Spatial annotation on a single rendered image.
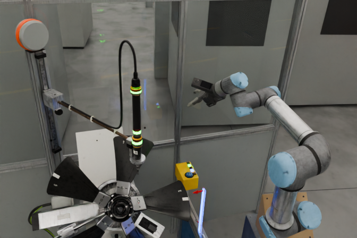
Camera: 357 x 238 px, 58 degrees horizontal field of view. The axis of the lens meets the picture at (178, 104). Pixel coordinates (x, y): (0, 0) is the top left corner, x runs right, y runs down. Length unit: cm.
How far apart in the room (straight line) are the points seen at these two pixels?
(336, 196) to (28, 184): 293
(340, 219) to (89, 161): 256
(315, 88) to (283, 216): 400
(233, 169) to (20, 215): 166
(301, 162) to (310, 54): 389
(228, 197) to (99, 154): 150
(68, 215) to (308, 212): 113
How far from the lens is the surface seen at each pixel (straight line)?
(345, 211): 372
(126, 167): 165
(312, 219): 159
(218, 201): 300
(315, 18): 485
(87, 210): 176
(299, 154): 120
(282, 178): 118
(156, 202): 167
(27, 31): 176
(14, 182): 244
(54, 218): 177
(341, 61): 531
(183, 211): 169
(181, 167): 205
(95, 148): 187
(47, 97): 183
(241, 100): 144
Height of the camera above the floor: 238
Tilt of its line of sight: 29 degrees down
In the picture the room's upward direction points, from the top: 3 degrees clockwise
